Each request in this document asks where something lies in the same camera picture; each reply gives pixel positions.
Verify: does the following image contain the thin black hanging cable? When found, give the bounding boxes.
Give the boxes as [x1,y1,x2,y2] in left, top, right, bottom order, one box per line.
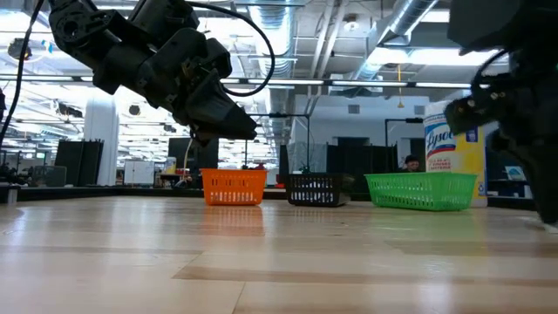
[0,0,44,145]

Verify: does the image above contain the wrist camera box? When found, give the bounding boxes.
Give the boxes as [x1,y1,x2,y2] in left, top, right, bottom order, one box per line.
[202,38,234,80]
[443,93,486,135]

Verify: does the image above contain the yellow Lysol wipes canister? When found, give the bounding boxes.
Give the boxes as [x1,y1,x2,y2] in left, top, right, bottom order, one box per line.
[423,100,488,208]

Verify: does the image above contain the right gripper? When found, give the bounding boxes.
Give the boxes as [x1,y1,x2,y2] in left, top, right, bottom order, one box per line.
[474,47,558,226]

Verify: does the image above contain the black partition panels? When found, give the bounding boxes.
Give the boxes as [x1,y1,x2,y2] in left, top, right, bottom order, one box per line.
[54,139,105,188]

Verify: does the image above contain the black metal stand frame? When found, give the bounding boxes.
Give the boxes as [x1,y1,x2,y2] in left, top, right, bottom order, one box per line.
[384,117,426,149]

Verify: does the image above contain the black display panel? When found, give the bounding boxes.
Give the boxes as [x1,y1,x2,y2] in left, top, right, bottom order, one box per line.
[167,137,221,175]

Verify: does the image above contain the black monitor on arm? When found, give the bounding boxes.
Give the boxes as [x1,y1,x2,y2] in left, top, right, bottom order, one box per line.
[487,143,534,200]

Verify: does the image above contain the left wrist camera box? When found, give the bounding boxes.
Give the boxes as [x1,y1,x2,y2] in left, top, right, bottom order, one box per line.
[202,38,234,80]

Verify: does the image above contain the long ceiling light bar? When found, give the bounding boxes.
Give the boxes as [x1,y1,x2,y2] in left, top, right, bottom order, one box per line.
[220,78,492,89]

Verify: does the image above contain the orange plastic basket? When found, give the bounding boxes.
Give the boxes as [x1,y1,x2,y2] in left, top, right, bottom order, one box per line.
[200,168,268,207]

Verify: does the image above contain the white pillar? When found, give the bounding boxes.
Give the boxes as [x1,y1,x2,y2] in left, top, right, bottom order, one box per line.
[83,98,120,188]

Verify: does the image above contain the black plastic basket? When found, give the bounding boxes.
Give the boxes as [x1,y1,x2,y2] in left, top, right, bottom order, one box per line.
[285,173,353,208]

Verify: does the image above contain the black camera cable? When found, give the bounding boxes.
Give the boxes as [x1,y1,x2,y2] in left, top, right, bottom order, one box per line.
[472,48,511,88]
[187,0,277,98]

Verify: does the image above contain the wide black partition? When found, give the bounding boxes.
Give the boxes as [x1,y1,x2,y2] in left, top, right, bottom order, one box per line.
[325,136,398,176]

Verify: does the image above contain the white cabinet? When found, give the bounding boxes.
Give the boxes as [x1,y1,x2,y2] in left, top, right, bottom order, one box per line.
[123,160,156,187]

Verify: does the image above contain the silver ventilation duct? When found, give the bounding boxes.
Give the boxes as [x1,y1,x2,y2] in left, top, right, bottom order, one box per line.
[248,0,302,145]
[348,0,439,82]

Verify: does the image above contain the grey bin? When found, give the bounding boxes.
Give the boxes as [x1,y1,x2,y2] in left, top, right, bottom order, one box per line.
[28,165,68,188]

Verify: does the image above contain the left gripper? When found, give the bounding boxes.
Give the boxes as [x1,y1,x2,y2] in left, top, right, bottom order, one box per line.
[134,28,258,148]

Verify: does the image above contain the green plastic basket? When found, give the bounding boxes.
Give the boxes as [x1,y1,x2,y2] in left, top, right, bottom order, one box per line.
[364,172,479,213]

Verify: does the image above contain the person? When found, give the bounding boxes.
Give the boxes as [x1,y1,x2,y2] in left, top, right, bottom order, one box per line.
[398,154,423,174]

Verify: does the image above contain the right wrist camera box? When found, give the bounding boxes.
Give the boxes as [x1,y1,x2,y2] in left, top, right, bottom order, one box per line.
[443,93,486,135]

